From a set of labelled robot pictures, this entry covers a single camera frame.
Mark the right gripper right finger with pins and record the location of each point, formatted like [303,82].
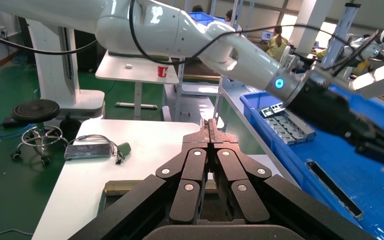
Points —
[228,165]

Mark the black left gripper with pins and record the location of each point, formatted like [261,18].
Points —
[324,106]

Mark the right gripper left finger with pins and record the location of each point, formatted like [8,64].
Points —
[195,162]

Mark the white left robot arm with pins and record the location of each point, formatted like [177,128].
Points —
[165,30]

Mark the large blue plastic bin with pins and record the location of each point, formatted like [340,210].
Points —
[377,192]

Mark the metal channel with black interior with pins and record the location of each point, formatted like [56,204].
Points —
[334,188]

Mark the small green object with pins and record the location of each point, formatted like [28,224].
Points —
[124,148]

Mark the plain gray metal channel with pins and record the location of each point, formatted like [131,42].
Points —
[303,127]

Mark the red paper cup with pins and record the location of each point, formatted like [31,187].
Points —
[162,71]

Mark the white desk with cardboard box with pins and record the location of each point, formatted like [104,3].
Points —
[135,71]

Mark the small white object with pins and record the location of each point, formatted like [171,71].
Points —
[128,66]

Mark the person in yellow shirt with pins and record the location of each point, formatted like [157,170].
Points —
[276,46]

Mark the black round object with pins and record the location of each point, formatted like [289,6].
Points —
[70,130]

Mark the small blue plastic bin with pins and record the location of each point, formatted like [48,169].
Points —
[202,18]

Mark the person with dark hair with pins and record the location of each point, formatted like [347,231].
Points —
[229,16]
[197,8]

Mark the black round stool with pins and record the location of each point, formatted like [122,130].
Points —
[35,110]

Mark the white robot column with base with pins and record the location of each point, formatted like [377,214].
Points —
[53,66]

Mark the black power adapter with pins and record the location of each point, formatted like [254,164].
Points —
[11,123]

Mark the silver slotted metal bracket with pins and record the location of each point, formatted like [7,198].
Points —
[289,130]
[278,130]

